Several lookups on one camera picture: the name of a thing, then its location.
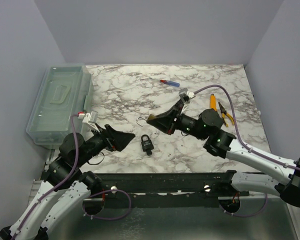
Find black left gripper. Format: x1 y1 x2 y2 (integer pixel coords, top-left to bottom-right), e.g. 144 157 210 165
77 123 136 167

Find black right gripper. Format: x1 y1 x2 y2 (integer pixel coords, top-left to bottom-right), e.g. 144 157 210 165
148 102 208 141

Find brass padlock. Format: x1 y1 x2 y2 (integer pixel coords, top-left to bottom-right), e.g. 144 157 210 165
135 114 156 127

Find black padlock with key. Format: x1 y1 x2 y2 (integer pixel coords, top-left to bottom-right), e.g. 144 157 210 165
141 134 154 156

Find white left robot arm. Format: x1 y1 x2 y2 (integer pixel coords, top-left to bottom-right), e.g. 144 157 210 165
0 124 135 240

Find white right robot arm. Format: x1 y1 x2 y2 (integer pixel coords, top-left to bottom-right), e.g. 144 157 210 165
146 100 300 208

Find red blue screwdriver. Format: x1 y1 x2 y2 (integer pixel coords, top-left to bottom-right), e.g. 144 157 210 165
148 77 180 88

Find orange utility knife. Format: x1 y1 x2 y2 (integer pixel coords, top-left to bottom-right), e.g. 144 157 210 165
210 94 217 111

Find clear green plastic toolbox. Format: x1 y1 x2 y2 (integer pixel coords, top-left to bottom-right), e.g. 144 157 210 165
26 64 94 150

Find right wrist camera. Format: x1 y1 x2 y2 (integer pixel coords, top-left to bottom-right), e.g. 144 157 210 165
178 88 195 105

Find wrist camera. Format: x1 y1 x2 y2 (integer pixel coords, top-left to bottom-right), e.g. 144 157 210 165
178 88 195 105
78 111 98 131

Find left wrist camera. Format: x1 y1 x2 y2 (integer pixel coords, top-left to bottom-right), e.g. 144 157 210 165
78 111 98 131

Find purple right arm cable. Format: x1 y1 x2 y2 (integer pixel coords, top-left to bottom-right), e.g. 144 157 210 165
193 84 300 218

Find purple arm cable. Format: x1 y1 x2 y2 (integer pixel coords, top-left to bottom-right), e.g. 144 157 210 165
193 84 300 218
14 112 132 237

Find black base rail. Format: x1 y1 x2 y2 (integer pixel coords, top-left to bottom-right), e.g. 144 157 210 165
82 170 249 214

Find yellow handled pliers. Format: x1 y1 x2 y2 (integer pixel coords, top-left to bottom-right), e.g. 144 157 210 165
218 102 235 128

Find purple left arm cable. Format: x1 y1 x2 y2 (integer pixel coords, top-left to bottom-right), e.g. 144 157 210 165
14 112 132 237

